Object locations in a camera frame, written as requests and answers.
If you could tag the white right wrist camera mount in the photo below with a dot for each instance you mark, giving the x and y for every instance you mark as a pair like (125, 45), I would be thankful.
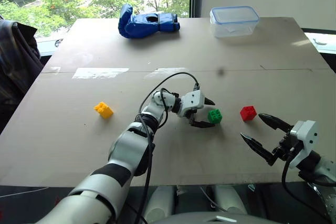
(306, 140)

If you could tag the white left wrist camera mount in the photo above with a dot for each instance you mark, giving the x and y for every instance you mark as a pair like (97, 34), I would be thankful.
(193, 100)

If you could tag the yellow toy brick cube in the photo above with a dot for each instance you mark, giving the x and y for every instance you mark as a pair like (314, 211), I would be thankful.
(104, 110)

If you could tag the dark plaid jacket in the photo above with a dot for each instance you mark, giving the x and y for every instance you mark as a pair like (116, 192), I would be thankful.
(15, 61)

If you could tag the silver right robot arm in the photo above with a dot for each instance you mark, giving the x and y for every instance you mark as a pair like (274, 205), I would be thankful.
(324, 174)

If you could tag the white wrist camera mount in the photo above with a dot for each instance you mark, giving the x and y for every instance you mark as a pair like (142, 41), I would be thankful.
(193, 100)
(306, 140)

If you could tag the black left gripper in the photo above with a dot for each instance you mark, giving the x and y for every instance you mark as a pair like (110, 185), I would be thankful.
(192, 117)

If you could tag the clear plastic container blue-rimmed lid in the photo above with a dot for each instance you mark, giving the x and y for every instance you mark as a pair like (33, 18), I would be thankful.
(233, 22)

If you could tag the green toy brick cube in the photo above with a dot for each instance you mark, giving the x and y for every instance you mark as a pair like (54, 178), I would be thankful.
(215, 116)

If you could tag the red toy brick cube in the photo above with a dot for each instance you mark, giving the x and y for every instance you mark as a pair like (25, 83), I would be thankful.
(248, 113)

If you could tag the blue boxing glove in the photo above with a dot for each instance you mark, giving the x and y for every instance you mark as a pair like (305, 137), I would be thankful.
(147, 24)

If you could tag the grey robot torso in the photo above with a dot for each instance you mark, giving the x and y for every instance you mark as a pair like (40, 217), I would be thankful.
(210, 218)

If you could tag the white rounded robot leg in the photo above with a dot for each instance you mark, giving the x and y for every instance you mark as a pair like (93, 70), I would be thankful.
(158, 203)
(228, 200)

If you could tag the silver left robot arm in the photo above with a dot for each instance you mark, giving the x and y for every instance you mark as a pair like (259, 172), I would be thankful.
(126, 145)

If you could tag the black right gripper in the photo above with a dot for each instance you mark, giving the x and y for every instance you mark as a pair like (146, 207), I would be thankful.
(286, 145)

